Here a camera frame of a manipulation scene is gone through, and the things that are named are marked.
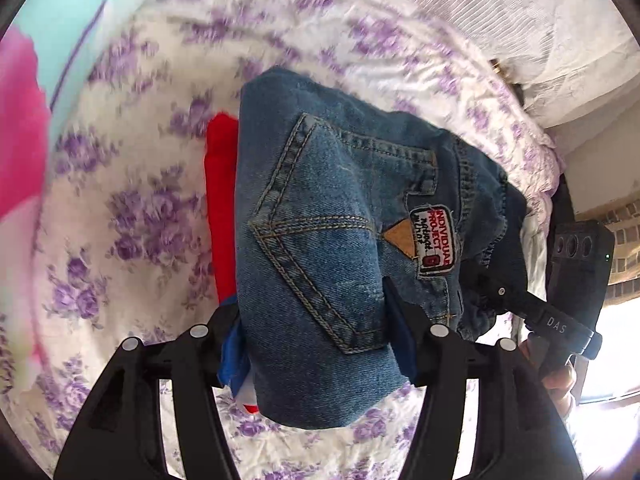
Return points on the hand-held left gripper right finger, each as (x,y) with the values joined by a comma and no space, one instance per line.
(402,342)

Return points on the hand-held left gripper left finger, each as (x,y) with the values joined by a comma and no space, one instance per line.
(231,355)

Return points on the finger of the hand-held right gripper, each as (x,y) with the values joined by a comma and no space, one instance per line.
(502,292)

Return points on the blue denim jeans pants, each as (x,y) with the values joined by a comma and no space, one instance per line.
(325,240)

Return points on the person's right hand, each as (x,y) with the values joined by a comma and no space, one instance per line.
(560,390)

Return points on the red white blue folded garment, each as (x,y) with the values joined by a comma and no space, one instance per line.
(220,200)

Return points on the purple floral bedsheet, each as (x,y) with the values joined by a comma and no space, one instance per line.
(150,160)

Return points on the turquoise pink floral folded quilt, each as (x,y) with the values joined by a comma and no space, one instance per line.
(25,135)

